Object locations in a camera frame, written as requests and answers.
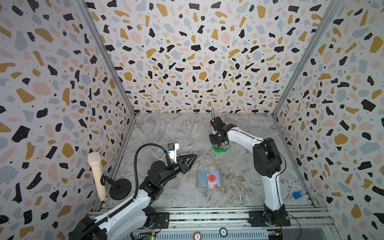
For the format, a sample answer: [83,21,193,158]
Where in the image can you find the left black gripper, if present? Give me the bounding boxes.
[159,153,198,187]

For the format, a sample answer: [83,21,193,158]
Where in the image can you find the cards stack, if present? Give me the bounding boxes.
[217,143,226,149]

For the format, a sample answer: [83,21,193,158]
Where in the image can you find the teal credit card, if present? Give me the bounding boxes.
[198,171,209,188]

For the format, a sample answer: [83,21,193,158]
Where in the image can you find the green card tray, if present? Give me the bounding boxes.
[214,144,229,153]

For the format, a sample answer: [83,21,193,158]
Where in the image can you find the white red-dot credit card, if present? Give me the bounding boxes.
[207,171,219,189]

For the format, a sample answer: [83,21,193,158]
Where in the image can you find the blue credit card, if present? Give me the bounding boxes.
[215,171,221,187]

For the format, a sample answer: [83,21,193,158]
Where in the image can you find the grey card holder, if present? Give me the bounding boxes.
[197,170,224,189]

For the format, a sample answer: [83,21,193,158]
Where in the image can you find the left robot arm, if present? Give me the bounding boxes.
[70,154,198,240]

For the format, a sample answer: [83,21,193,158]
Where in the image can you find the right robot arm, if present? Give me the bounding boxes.
[209,117,283,212]

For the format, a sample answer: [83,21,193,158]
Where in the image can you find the black microphone stand base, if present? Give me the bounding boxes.
[107,179,132,200]

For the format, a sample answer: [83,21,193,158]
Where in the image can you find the red round marker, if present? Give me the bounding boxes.
[193,232,203,240]

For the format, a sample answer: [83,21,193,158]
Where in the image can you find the green round marker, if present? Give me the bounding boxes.
[219,227,228,238]

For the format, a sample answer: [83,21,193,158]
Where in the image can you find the beige microphone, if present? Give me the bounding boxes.
[88,152,107,201]

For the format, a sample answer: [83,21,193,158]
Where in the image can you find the blue tape piece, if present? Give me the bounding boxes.
[292,191,303,200]

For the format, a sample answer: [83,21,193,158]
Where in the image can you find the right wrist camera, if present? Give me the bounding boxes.
[210,117,226,132]

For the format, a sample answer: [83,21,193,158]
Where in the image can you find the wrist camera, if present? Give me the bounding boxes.
[210,117,226,132]
[165,143,180,166]

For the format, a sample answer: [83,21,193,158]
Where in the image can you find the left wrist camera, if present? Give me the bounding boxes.
[165,143,180,166]

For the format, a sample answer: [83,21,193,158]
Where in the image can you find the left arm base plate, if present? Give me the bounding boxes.
[128,211,170,230]

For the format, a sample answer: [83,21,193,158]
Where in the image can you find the aluminium mounting rail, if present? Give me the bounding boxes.
[79,206,335,240]

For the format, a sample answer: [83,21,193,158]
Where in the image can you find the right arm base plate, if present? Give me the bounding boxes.
[248,210,291,228]

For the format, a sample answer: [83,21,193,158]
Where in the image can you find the black corrugated cable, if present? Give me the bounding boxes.
[68,142,172,240]

